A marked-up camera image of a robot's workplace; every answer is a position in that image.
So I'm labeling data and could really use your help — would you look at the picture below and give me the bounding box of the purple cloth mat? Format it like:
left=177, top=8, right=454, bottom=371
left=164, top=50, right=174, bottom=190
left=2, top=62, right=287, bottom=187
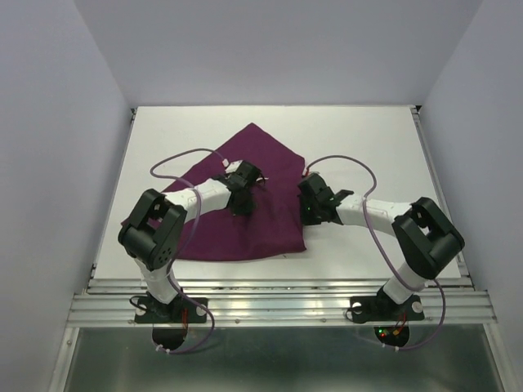
left=180, top=123, right=306, bottom=261

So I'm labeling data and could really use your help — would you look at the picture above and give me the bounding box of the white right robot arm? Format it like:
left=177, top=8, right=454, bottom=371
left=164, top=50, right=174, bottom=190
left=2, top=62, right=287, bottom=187
left=298, top=173, right=465, bottom=324

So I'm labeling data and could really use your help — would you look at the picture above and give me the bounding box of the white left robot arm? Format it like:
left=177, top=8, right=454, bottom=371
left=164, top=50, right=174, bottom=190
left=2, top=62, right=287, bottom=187
left=118, top=160, right=262, bottom=323

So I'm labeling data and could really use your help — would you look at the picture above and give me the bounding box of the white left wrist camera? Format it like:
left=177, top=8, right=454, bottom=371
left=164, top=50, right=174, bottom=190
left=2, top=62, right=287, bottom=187
left=222, top=159, right=242, bottom=173

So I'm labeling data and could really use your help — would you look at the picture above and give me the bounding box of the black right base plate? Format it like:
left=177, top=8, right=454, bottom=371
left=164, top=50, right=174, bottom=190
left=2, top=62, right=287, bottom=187
left=344, top=292, right=425, bottom=350

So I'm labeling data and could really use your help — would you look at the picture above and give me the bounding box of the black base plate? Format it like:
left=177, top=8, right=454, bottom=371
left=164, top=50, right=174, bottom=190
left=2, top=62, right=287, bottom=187
left=129, top=293, right=208, bottom=354
left=344, top=292, right=425, bottom=350

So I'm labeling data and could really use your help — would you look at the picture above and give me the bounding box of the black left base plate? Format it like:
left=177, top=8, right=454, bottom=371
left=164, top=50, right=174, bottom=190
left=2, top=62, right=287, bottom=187
left=129, top=293, right=208, bottom=354

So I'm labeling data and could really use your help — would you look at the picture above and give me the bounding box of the aluminium right side rail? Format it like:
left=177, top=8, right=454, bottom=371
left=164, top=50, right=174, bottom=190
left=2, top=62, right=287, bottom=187
left=409, top=105, right=475, bottom=289

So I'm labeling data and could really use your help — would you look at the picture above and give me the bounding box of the aluminium rail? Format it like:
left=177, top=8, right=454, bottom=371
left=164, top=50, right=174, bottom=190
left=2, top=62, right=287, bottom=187
left=66, top=278, right=497, bottom=327
left=409, top=105, right=475, bottom=289

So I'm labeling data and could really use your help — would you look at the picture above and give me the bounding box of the aluminium front rail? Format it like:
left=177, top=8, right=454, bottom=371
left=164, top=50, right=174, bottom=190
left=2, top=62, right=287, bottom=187
left=66, top=278, right=497, bottom=327

